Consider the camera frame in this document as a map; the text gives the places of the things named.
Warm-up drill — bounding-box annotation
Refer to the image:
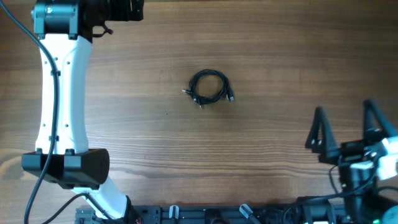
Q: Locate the thick black USB cable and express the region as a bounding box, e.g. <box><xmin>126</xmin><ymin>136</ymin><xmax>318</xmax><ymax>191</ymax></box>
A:
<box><xmin>188</xmin><ymin>68</ymin><xmax>235</xmax><ymax>105</ymax></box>

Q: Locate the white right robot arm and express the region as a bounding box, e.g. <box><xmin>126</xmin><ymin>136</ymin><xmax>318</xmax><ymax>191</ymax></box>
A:
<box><xmin>296</xmin><ymin>100</ymin><xmax>397</xmax><ymax>223</ymax></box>

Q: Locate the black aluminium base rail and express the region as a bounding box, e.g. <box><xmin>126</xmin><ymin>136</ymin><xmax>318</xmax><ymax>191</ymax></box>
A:
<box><xmin>74</xmin><ymin>203</ymin><xmax>352</xmax><ymax>224</ymax></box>

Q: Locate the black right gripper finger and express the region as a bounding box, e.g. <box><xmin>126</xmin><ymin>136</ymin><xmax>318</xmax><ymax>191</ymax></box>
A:
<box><xmin>305</xmin><ymin>106</ymin><xmax>338</xmax><ymax>154</ymax></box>
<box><xmin>363</xmin><ymin>99</ymin><xmax>397</xmax><ymax>143</ymax></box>

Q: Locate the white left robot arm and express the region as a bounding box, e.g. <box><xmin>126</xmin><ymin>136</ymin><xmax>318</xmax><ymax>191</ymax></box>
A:
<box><xmin>22</xmin><ymin>0</ymin><xmax>144</xmax><ymax>223</ymax></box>

